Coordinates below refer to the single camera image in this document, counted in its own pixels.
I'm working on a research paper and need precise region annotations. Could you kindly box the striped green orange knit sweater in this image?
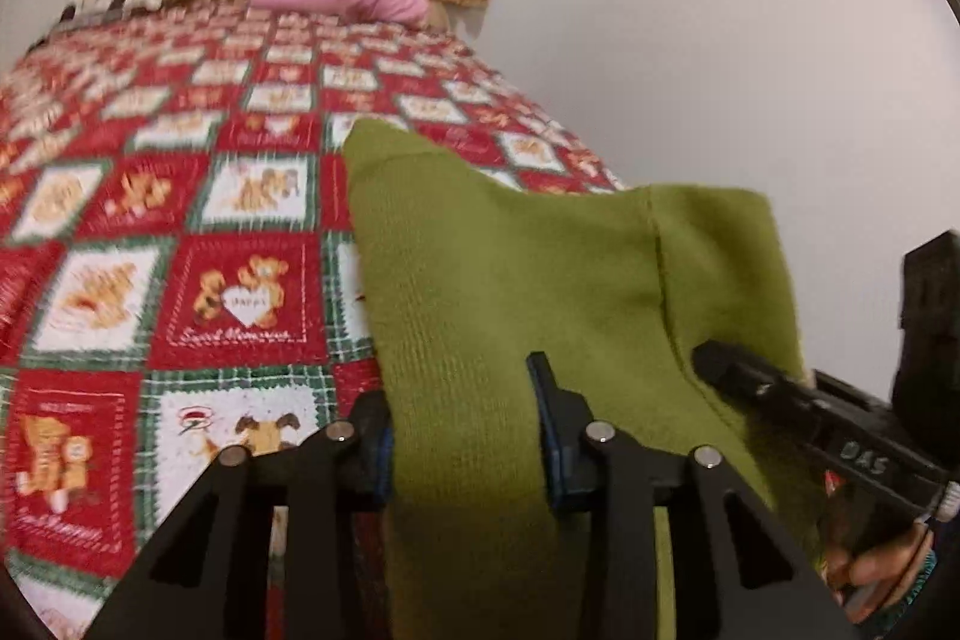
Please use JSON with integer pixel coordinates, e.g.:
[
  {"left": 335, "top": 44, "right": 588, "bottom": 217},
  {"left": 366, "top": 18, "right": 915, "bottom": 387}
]
[{"left": 343, "top": 120, "right": 825, "bottom": 638}]

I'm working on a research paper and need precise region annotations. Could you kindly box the person's right hand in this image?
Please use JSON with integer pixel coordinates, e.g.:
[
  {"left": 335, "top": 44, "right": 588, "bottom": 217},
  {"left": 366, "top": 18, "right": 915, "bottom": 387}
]
[{"left": 820, "top": 469, "right": 939, "bottom": 619}]

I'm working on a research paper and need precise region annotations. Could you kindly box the red patchwork teddy bedspread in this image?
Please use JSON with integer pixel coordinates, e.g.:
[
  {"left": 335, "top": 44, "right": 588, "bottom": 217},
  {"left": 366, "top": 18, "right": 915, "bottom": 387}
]
[{"left": 2, "top": 2, "right": 617, "bottom": 638}]

